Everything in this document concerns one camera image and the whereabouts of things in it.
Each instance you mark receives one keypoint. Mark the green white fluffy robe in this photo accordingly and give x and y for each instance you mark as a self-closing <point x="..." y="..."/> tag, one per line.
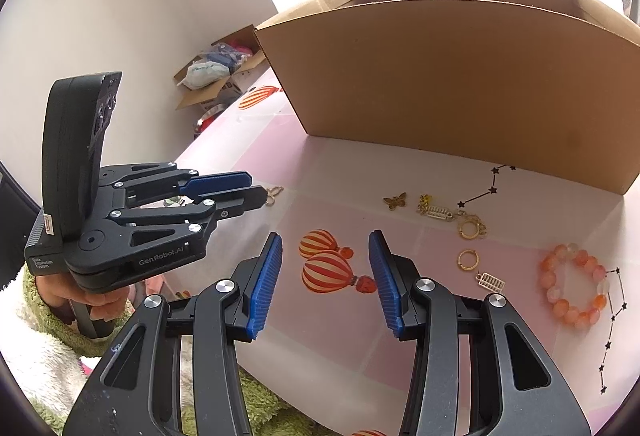
<point x="270" y="406"/>

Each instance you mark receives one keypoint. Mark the gold hoop earring with charm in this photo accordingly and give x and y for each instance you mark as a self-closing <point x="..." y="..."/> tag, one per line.
<point x="460" y="230"/>

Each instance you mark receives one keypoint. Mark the gold outline butterfly charm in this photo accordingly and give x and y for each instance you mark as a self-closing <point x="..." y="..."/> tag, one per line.
<point x="274" y="190"/>

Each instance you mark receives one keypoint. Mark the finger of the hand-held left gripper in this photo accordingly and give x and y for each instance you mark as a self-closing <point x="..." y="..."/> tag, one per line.
<point x="215" y="182"/>
<point x="240" y="202"/>

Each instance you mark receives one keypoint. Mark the person's left hand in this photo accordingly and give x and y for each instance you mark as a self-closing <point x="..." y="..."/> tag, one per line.
<point x="107" y="306"/>

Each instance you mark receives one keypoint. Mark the plain gold hoop earring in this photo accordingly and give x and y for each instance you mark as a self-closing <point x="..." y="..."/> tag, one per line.
<point x="459" y="261"/>

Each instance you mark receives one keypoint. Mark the small open cardboard box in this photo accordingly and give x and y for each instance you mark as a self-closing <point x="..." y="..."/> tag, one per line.
<point x="200" y="99"/>

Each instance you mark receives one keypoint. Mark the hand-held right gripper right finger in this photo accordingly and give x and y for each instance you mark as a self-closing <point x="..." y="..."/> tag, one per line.
<point x="385" y="276"/>

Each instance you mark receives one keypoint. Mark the gold abacus charm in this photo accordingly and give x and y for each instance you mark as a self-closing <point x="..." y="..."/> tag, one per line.
<point x="492" y="281"/>

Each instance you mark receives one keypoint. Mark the red round object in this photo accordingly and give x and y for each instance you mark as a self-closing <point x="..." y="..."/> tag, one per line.
<point x="207" y="119"/>

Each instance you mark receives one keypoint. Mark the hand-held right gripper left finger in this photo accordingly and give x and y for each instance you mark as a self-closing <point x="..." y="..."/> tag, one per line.
<point x="265" y="286"/>

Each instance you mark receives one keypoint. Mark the large cardboard box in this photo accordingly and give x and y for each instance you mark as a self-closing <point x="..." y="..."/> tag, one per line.
<point x="450" y="91"/>

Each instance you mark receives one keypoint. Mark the white tied bag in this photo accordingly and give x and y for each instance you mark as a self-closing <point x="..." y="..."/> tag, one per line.
<point x="205" y="74"/>

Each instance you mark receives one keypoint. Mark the small gold earring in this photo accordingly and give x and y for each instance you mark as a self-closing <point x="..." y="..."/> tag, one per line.
<point x="437" y="211"/>

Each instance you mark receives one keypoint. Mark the person's left forearm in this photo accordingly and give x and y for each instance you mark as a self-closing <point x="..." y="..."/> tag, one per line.
<point x="40" y="356"/>

